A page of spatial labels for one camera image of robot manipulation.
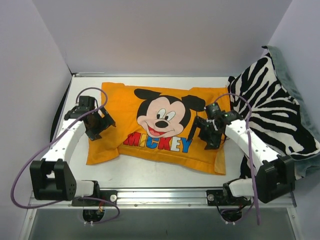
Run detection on orange pillowcase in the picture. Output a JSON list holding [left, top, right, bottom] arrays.
[[86, 82, 230, 175]]

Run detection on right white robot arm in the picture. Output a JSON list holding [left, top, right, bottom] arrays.
[[188, 110, 296, 205]]

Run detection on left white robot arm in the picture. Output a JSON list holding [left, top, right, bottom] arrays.
[[29, 96, 116, 206]]

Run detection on zebra print cushion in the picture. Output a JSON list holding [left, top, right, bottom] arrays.
[[227, 52, 320, 179]]

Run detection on grey-green towel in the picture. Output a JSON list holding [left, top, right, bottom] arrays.
[[263, 45, 320, 178]]

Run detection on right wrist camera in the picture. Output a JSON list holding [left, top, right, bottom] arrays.
[[204, 102, 222, 120]]

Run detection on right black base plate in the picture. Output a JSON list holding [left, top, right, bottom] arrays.
[[206, 189, 252, 207]]

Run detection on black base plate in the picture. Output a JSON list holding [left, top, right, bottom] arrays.
[[71, 189, 118, 207], [206, 189, 252, 207]]

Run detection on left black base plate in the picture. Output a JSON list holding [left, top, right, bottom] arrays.
[[71, 189, 118, 207]]

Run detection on aluminium mounting rail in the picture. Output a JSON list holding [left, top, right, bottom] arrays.
[[27, 187, 298, 210]]

